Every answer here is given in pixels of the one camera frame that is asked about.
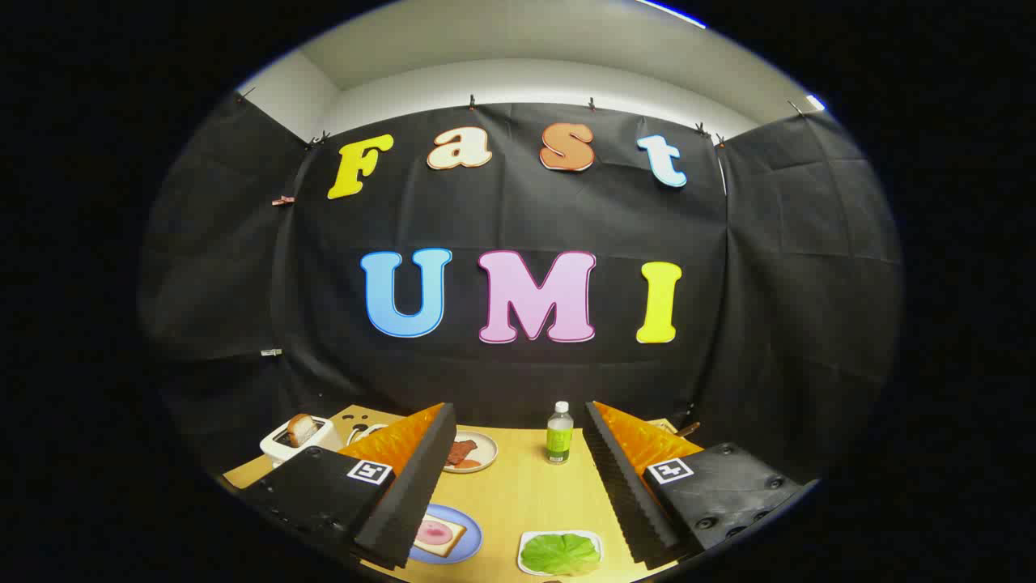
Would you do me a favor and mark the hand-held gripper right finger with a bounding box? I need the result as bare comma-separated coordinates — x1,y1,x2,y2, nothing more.
584,401,818,568

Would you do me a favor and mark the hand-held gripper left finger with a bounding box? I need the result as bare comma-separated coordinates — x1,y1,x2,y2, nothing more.
243,402,458,572

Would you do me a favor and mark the green lettuce leaf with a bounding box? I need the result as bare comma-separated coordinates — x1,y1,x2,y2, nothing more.
520,534,601,576

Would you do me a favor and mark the bread slice with ham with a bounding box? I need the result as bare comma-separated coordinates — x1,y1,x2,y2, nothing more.
413,514,468,558

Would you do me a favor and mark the blue plate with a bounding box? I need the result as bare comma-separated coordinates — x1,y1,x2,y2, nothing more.
407,504,483,565

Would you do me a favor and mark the round white plate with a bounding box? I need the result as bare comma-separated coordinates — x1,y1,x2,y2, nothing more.
443,431,499,474

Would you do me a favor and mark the green label water bottle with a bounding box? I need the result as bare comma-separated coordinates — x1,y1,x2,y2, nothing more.
545,401,575,465

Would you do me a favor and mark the white toaster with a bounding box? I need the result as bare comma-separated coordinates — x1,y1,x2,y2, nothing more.
260,415,345,468

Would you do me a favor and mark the square white plate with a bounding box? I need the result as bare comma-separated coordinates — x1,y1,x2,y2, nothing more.
517,530,604,577

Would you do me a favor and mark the black backdrop cloth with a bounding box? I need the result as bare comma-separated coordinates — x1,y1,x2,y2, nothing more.
138,93,903,487

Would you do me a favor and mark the ceiling light strip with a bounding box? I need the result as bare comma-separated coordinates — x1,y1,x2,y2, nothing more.
635,0,707,29

